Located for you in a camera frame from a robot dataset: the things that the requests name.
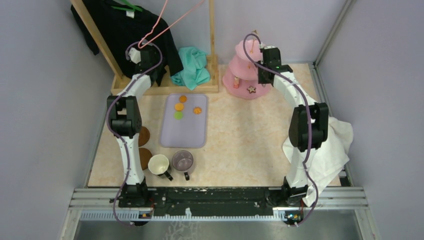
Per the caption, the star-shaped iced cookie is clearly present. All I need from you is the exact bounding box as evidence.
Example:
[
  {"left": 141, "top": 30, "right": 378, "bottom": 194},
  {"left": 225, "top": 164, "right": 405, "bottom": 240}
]
[{"left": 246, "top": 85, "right": 257, "bottom": 94}]

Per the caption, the red striped cake piece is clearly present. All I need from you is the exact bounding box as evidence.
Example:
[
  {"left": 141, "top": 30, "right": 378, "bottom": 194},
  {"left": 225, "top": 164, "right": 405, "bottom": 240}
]
[{"left": 233, "top": 76, "right": 240, "bottom": 89}]

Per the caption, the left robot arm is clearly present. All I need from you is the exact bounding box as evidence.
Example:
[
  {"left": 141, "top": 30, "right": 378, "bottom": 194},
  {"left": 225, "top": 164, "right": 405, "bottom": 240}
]
[{"left": 106, "top": 43, "right": 163, "bottom": 208}]

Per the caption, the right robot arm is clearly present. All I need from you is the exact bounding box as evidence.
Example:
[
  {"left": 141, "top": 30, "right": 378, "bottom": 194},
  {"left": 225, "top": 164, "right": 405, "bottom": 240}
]
[{"left": 258, "top": 45, "right": 329, "bottom": 206}]

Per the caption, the pink clothes hanger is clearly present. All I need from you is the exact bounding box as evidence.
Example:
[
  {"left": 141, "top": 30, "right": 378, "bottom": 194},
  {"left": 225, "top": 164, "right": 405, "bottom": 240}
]
[{"left": 137, "top": 0, "right": 206, "bottom": 50}]

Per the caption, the pink three-tier cake stand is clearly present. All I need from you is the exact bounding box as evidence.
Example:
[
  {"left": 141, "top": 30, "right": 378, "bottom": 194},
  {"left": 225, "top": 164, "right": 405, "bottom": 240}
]
[{"left": 222, "top": 38, "right": 271, "bottom": 100}]

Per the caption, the teal cloth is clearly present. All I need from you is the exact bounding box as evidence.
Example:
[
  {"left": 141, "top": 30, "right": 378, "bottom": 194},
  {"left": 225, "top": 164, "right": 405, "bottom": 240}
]
[{"left": 171, "top": 46, "right": 211, "bottom": 91}]

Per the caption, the black t-shirt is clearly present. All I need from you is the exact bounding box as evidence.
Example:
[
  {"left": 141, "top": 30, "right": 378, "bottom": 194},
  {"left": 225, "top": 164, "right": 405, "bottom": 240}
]
[{"left": 83, "top": 0, "right": 183, "bottom": 78}]

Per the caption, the small orange round cookie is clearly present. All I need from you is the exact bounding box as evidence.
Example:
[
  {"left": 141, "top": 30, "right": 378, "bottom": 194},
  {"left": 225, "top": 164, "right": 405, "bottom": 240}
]
[{"left": 179, "top": 95, "right": 187, "bottom": 103}]

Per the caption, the orange waffle round cookie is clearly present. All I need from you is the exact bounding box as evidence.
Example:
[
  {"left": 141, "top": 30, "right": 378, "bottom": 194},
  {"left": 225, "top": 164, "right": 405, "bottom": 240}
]
[{"left": 174, "top": 102, "right": 184, "bottom": 112}]

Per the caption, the green clothes hanger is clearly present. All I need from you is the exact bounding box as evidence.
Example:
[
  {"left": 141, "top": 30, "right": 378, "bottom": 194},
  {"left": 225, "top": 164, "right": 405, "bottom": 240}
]
[{"left": 111, "top": 0, "right": 143, "bottom": 12}]

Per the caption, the green round cookie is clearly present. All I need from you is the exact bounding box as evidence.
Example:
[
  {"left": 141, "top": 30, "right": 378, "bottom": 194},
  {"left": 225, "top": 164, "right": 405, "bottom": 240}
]
[{"left": 173, "top": 111, "right": 184, "bottom": 120}]

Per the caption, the orange swirl cookie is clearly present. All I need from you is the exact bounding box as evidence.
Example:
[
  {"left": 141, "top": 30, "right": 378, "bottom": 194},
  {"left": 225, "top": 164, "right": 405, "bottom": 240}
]
[{"left": 193, "top": 106, "right": 203, "bottom": 115}]

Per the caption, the lavender serving tray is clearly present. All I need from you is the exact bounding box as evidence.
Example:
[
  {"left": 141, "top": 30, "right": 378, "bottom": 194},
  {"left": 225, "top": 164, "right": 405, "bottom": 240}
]
[{"left": 159, "top": 93, "right": 209, "bottom": 149}]

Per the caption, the brown saucer far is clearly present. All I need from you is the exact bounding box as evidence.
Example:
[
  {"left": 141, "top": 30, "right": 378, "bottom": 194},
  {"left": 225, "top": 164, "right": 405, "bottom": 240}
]
[{"left": 138, "top": 126, "right": 150, "bottom": 147}]

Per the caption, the brown saucer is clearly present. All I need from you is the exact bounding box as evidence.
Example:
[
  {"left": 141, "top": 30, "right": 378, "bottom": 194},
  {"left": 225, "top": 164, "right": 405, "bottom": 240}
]
[
  {"left": 138, "top": 147, "right": 153, "bottom": 171},
  {"left": 138, "top": 126, "right": 150, "bottom": 147}
]

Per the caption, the brown saucer near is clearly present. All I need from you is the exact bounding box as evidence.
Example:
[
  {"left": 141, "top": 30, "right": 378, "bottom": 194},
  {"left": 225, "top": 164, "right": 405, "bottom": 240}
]
[{"left": 138, "top": 147, "right": 153, "bottom": 171}]

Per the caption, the white towel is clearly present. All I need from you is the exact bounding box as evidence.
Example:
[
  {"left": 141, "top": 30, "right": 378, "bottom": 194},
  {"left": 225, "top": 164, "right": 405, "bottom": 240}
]
[{"left": 282, "top": 117, "right": 354, "bottom": 207}]

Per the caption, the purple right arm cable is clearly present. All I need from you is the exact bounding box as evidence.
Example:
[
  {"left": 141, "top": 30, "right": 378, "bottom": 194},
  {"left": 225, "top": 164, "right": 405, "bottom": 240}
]
[{"left": 242, "top": 33, "right": 320, "bottom": 228}]

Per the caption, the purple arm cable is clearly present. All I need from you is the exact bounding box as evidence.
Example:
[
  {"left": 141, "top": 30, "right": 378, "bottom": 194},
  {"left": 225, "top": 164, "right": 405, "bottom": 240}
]
[
  {"left": 242, "top": 33, "right": 320, "bottom": 228},
  {"left": 105, "top": 41, "right": 164, "bottom": 229}
]

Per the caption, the wooden clothes rack frame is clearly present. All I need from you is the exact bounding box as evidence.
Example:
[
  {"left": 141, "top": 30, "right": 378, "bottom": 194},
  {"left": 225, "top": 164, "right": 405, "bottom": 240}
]
[{"left": 70, "top": 0, "right": 219, "bottom": 95}]

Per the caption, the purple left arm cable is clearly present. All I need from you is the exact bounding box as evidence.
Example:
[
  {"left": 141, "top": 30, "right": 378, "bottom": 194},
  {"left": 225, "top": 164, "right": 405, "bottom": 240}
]
[{"left": 105, "top": 41, "right": 164, "bottom": 229}]

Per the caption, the cream mug black handle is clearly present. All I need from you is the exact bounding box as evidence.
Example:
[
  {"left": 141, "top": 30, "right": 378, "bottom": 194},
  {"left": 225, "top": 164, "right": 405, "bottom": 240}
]
[{"left": 147, "top": 154, "right": 174, "bottom": 181}]

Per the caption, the purple mug black handle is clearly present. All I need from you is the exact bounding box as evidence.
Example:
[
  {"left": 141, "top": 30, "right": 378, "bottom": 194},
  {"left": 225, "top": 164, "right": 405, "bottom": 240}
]
[{"left": 171, "top": 150, "right": 195, "bottom": 181}]

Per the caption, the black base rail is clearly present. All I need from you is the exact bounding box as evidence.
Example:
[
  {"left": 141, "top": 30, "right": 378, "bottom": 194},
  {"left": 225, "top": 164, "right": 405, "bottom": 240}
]
[{"left": 117, "top": 186, "right": 302, "bottom": 217}]

